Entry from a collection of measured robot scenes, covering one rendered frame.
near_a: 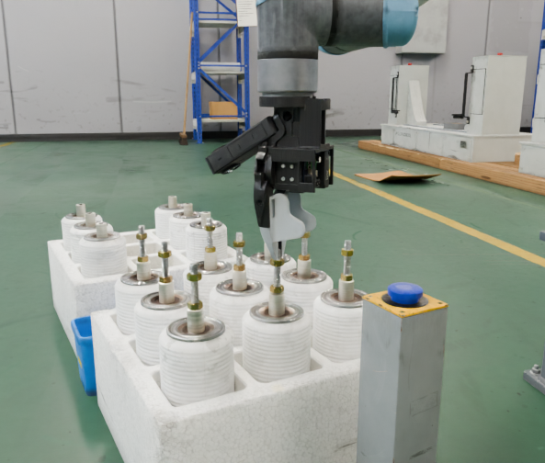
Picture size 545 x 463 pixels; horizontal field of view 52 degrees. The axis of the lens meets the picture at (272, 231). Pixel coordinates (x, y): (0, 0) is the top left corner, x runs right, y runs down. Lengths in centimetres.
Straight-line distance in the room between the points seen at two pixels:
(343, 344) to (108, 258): 58
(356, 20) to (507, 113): 363
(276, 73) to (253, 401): 40
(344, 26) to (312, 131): 13
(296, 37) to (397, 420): 45
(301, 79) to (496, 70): 360
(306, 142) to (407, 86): 479
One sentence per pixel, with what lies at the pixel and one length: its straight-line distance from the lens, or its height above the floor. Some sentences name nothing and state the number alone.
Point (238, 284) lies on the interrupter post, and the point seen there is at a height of 26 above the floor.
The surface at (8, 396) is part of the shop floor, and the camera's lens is 119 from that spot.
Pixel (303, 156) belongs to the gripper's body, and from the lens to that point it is 68.
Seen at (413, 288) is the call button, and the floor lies 33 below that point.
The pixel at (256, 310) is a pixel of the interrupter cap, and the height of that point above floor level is 25.
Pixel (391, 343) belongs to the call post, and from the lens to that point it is 65.
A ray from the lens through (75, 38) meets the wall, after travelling 721.
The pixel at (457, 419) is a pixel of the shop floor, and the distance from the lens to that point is 107.
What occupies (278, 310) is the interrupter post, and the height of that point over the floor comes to 26.
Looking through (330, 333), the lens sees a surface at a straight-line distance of 82.
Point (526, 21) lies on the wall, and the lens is 881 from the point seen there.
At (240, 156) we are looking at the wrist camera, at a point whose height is 47.
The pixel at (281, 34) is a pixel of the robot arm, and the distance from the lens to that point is 69.
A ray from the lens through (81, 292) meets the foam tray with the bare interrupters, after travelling 119.
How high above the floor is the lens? 55
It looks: 14 degrees down
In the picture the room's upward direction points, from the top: straight up
